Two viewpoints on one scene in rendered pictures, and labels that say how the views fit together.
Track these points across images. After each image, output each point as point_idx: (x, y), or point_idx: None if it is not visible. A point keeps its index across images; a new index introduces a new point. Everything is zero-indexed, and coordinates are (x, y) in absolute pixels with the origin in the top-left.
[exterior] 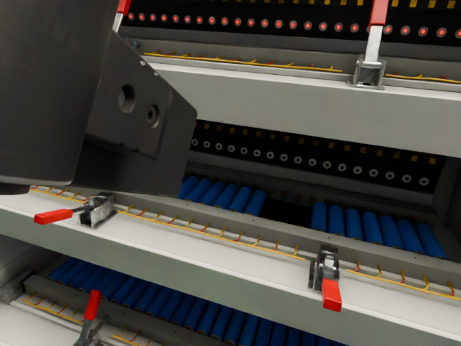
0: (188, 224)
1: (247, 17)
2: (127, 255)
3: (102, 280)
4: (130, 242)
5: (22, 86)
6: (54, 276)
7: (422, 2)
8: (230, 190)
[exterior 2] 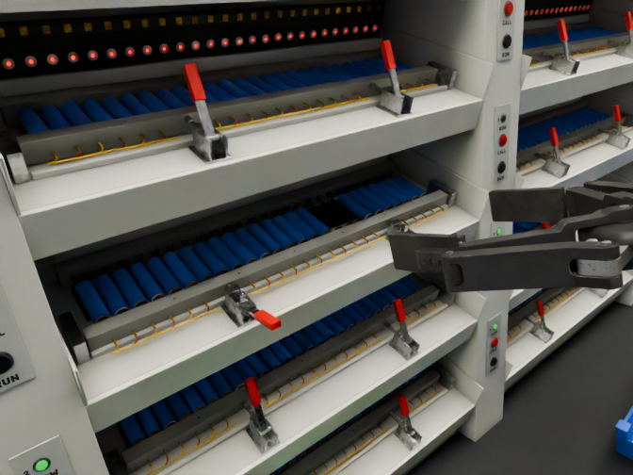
0: (309, 264)
1: (219, 37)
2: (295, 316)
3: (191, 392)
4: (296, 303)
5: None
6: (140, 434)
7: (353, 8)
8: (286, 221)
